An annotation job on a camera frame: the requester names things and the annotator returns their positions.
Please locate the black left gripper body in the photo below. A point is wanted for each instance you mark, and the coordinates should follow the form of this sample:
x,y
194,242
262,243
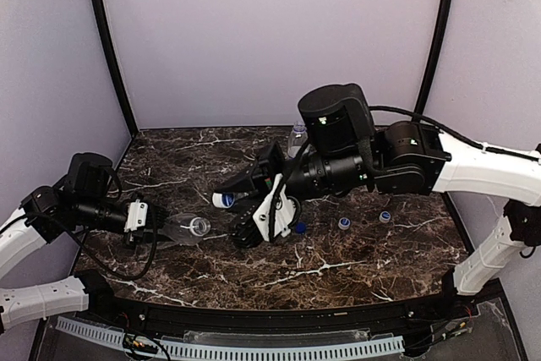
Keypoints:
x,y
151,222

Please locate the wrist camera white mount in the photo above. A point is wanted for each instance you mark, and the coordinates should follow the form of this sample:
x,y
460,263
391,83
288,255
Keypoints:
x,y
136,217
265,219

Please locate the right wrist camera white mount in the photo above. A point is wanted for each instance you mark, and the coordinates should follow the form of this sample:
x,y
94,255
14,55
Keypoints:
x,y
265,219

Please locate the pepsi label bottle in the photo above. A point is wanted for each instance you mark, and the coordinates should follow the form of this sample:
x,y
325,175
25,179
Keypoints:
x,y
296,138

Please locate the clear bottle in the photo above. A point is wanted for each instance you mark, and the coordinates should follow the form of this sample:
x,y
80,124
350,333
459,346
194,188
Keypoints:
x,y
185,229

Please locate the left black frame post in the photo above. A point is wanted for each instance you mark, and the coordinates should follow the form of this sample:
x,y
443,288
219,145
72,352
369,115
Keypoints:
x,y
113,67

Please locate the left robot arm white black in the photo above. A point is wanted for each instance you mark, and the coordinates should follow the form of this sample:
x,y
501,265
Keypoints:
x,y
80,198

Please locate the right black frame post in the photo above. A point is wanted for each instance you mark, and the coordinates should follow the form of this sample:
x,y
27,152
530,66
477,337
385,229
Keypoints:
x,y
438,37

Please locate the black front table rail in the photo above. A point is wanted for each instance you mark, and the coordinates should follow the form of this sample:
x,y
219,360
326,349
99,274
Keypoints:
x,y
408,317

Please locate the solid blue bottle cap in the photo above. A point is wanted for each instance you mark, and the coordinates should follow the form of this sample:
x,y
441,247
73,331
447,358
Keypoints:
x,y
300,228

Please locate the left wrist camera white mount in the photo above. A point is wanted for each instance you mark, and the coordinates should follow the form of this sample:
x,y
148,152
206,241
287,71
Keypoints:
x,y
136,217

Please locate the black frame post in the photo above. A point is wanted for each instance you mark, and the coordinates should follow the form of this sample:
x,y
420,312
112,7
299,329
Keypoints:
x,y
113,67
438,37

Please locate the white blue bottle cap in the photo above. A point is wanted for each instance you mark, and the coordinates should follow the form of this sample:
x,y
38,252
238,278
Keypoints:
x,y
385,217

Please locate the white slotted cable duct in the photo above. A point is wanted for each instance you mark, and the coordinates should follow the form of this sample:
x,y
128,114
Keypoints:
x,y
199,345

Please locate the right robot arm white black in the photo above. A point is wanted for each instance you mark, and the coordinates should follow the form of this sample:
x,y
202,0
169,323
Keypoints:
x,y
344,151

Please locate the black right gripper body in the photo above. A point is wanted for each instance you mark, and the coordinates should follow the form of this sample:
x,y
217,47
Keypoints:
x,y
262,183

